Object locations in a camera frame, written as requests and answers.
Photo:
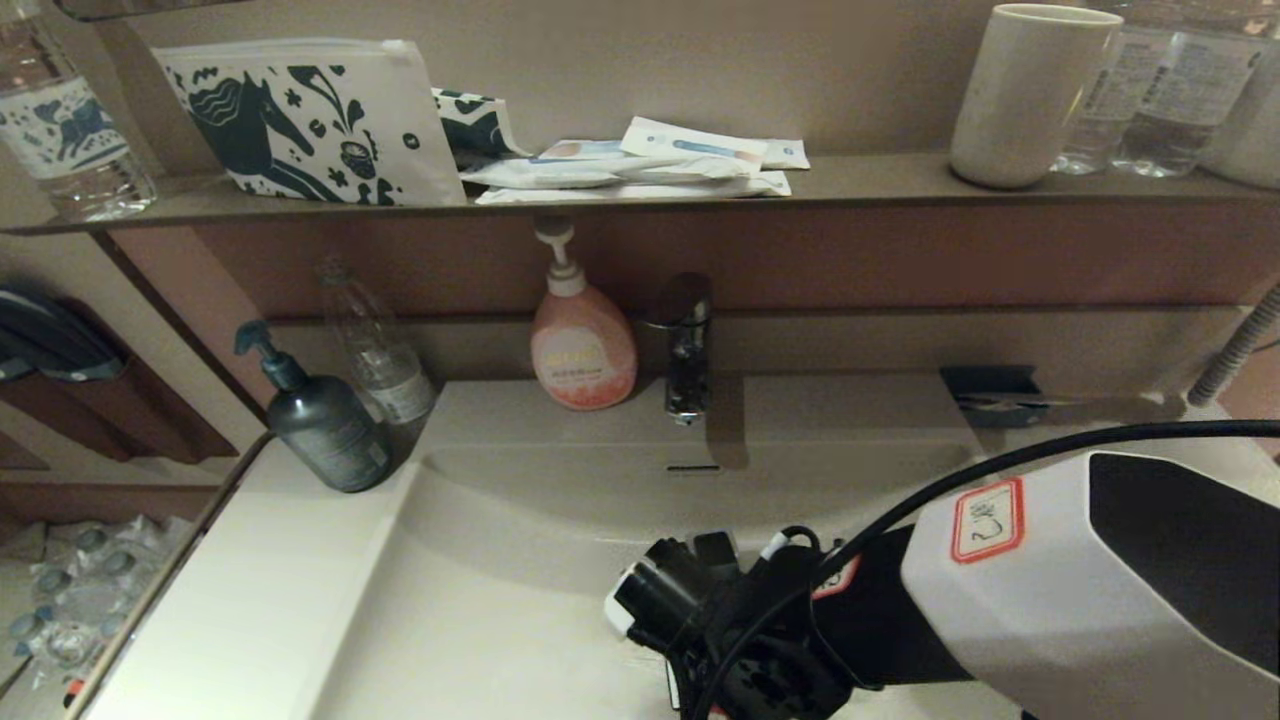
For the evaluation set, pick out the dark green pump bottle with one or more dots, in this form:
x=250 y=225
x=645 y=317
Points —
x=330 y=432

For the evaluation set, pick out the white round container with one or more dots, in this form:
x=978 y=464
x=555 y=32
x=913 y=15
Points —
x=1250 y=145

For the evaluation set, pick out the brown wall shelf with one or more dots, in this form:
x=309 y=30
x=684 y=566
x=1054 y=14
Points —
x=880 y=177

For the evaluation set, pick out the white packet orange blue print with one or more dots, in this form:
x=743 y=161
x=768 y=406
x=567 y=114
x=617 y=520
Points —
x=580 y=151

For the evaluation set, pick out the pink soap pump bottle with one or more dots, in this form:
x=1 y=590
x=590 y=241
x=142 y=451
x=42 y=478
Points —
x=583 y=342

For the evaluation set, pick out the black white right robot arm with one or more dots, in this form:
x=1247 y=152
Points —
x=1050 y=600

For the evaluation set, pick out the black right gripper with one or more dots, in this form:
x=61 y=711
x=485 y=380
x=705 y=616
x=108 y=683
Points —
x=770 y=680

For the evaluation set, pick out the beige ceramic cup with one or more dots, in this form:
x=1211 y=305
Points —
x=1025 y=95

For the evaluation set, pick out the water bottle blue horse label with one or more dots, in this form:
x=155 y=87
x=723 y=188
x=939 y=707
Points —
x=70 y=132

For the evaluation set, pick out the dark blue curved object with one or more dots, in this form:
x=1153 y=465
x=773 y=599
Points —
x=50 y=342

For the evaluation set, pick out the clear water bottle white label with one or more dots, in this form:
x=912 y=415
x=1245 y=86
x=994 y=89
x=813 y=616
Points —
x=1100 y=115
x=1180 y=105

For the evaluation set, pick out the chrome faucet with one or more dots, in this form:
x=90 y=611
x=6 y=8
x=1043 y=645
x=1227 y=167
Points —
x=688 y=362

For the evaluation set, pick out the dark soap tray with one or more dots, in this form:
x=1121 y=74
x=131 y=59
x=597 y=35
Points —
x=988 y=384

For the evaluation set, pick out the empty clear plastic bottle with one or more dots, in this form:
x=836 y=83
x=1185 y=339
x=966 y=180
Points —
x=385 y=362

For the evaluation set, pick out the white sink basin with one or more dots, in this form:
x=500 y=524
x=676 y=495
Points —
x=480 y=620

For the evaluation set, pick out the white pouch blue horse print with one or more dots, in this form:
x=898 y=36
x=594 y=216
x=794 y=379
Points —
x=400 y=102

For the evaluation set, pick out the bag of clear plastic bottles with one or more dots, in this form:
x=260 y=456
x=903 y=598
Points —
x=90 y=592

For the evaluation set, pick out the small folded blue print pouch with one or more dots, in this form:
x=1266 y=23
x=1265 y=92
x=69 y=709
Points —
x=475 y=127

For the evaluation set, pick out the long white plastic packet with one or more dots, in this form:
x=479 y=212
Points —
x=560 y=174

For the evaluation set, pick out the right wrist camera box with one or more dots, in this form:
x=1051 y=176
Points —
x=660 y=595

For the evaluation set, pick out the white toothbrush packet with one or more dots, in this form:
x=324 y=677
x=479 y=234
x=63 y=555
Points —
x=688 y=142

